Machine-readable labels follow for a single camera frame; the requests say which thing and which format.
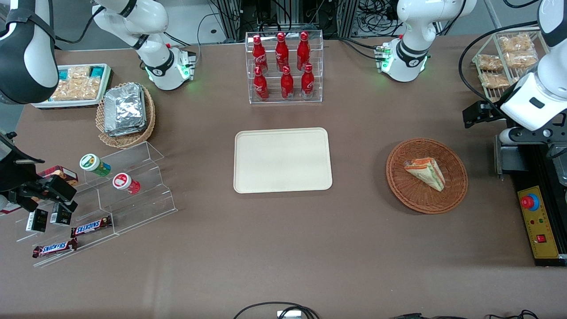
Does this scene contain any light tan wicker basket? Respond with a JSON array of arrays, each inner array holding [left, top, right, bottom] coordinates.
[[96, 82, 156, 149]]

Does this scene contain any clear cracker packet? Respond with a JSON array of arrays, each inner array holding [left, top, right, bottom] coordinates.
[[50, 78, 101, 102], [66, 66, 92, 81]]

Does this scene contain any triangle sandwich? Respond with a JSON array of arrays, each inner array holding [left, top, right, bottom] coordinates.
[[403, 157, 446, 192]]

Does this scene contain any clear acrylic step display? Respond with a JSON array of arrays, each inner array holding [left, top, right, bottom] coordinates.
[[15, 140, 179, 268]]

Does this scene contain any white wire rack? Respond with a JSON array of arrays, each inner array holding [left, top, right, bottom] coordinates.
[[471, 28, 551, 103]]

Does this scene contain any white plastic snack tray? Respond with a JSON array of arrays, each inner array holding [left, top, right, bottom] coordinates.
[[31, 63, 112, 109]]

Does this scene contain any clear pastry packet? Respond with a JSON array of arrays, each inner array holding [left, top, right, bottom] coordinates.
[[480, 71, 511, 89], [477, 54, 504, 72], [505, 51, 539, 70], [498, 34, 535, 53]]

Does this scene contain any black floor cable loop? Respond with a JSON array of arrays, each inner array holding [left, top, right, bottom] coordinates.
[[232, 301, 320, 319]]

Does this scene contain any small black box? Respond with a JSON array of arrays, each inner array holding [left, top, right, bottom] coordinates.
[[25, 209, 49, 233], [49, 203, 73, 227]]

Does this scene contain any black yellow control box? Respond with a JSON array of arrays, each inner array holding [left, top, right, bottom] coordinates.
[[514, 131, 567, 267]]

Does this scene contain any beige rectangular tray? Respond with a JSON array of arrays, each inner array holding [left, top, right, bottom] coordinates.
[[233, 127, 333, 195]]

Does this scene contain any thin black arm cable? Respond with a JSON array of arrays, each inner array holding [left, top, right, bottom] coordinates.
[[52, 5, 107, 45]]

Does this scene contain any dark red carton box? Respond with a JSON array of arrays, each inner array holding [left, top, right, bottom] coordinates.
[[37, 165, 79, 187]]

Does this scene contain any silver foil packet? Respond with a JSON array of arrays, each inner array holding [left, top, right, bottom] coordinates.
[[108, 122, 148, 137], [104, 84, 146, 132]]

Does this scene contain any red cola bottle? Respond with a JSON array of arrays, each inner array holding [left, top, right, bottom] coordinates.
[[252, 35, 268, 74], [275, 31, 290, 71], [280, 65, 295, 101], [296, 31, 311, 71], [301, 63, 315, 99], [253, 66, 270, 102]]

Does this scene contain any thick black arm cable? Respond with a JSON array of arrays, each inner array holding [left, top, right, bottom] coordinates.
[[458, 19, 544, 105]]

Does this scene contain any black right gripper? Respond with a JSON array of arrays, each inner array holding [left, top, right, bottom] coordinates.
[[0, 133, 79, 214]]

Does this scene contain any clear acrylic bottle rack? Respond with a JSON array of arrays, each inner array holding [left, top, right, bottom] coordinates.
[[245, 30, 324, 105]]

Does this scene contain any red snack cup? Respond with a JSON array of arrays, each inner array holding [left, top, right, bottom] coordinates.
[[112, 172, 141, 195]]

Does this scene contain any green snack cup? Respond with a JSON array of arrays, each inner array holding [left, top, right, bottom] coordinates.
[[79, 153, 112, 177]]

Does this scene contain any Snickers chocolate bar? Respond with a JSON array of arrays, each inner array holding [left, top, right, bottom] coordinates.
[[31, 238, 79, 259], [70, 215, 113, 238]]

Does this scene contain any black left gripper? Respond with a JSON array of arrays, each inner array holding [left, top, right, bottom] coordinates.
[[462, 101, 506, 129]]

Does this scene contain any aluminium frame post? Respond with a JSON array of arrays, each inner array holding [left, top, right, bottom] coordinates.
[[213, 0, 242, 41], [336, 0, 360, 39]]

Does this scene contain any brown table cover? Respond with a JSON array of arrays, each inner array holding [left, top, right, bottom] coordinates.
[[0, 35, 567, 319]]

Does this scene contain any round brown wicker basket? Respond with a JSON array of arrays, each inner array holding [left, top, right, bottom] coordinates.
[[385, 138, 469, 215]]

